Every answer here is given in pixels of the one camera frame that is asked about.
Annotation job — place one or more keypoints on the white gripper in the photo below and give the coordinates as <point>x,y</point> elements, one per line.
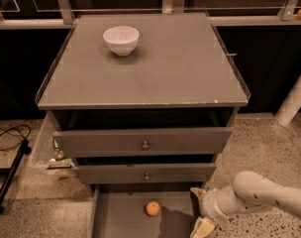
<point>209,203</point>

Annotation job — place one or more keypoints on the orange round fruit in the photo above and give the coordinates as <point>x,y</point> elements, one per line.
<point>152,208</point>

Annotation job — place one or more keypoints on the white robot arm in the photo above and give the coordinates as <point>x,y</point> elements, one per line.
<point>256,191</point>

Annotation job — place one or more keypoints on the brass top drawer knob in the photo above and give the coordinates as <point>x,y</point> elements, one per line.
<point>145,145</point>

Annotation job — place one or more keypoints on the grey bottom drawer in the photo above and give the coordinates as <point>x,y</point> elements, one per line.
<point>119,211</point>

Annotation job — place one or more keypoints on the grey drawer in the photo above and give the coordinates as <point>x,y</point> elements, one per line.
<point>128,142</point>
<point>119,211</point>
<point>135,173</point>

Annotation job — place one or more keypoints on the grey top drawer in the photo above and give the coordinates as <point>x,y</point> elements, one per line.
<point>128,142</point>

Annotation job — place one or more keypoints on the grey middle drawer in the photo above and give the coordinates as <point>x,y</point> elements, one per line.
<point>135,173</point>

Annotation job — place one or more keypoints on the grey drawer cabinet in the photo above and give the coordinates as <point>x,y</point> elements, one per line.
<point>178,76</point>

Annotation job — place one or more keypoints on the clear plastic side bin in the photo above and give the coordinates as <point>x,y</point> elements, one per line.
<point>44,153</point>

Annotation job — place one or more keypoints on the white ceramic bowl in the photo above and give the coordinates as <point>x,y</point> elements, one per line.
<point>121,40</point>

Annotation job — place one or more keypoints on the black stand bar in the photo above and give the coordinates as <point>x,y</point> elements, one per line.
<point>9,173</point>

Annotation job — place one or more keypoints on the metal window frame rail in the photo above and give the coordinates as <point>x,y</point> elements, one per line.
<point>49,14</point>

